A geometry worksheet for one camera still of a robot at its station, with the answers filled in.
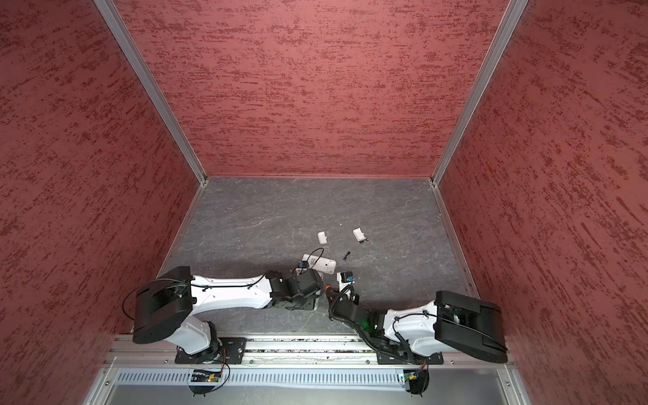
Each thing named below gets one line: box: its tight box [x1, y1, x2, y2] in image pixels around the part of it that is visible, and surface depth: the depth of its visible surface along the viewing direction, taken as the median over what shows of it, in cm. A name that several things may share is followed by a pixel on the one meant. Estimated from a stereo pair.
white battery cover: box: [352, 226, 367, 242], surface depth 103 cm
